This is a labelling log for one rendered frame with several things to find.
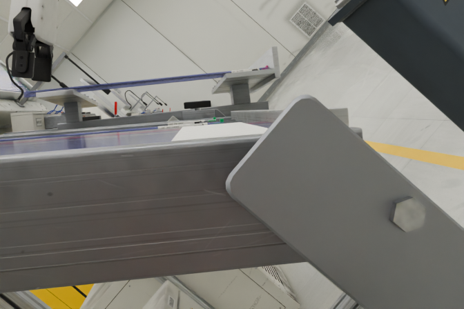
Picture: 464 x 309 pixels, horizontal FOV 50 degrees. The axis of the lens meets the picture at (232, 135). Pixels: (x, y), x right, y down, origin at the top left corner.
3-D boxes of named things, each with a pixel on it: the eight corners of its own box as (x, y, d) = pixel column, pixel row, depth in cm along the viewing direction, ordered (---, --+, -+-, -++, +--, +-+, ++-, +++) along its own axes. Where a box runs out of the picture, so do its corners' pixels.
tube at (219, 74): (267, 72, 107) (266, 67, 107) (268, 72, 106) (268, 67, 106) (25, 97, 101) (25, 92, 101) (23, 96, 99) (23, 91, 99)
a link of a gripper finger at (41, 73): (39, 43, 87) (36, 81, 87) (33, 41, 84) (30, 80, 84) (57, 45, 87) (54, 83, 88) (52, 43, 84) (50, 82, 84)
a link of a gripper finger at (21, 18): (31, 7, 79) (30, 43, 79) (14, -1, 71) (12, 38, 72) (39, 8, 79) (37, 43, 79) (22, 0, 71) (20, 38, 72)
